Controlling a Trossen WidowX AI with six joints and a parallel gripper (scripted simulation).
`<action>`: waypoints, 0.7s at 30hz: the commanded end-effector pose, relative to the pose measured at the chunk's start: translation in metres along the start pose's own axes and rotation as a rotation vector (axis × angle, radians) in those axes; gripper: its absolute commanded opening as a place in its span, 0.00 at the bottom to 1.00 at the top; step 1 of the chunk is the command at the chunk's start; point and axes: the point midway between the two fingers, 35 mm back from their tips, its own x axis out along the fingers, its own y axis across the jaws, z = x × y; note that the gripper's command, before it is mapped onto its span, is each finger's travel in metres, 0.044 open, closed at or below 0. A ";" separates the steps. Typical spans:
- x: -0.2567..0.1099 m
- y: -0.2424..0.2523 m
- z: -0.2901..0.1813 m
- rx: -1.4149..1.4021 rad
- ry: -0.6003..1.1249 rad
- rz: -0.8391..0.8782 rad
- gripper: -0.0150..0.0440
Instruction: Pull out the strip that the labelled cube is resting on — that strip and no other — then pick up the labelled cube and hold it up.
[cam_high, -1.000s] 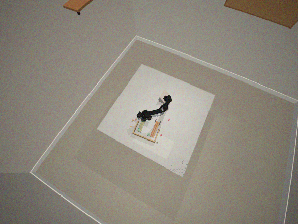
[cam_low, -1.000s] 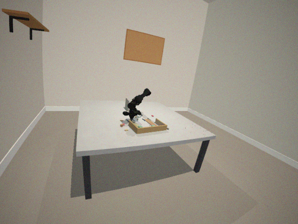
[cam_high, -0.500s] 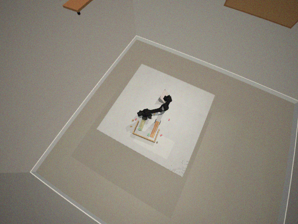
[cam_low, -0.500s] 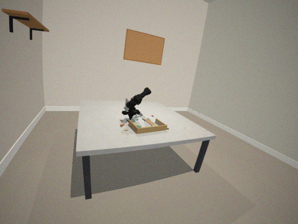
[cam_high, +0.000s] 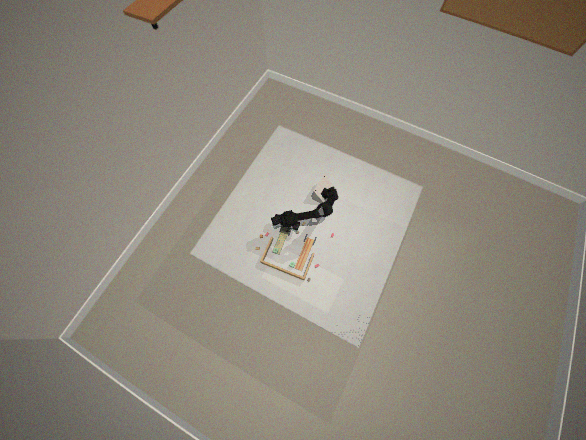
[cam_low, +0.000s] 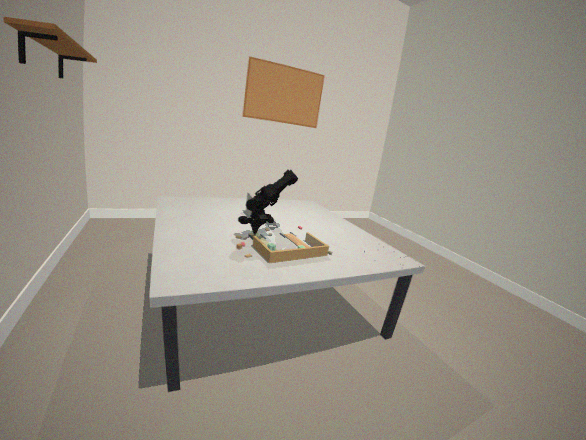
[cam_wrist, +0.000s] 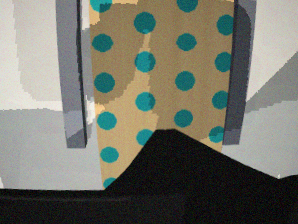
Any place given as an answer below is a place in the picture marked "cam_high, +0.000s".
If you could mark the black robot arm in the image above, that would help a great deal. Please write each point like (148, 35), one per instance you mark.
(288, 218)

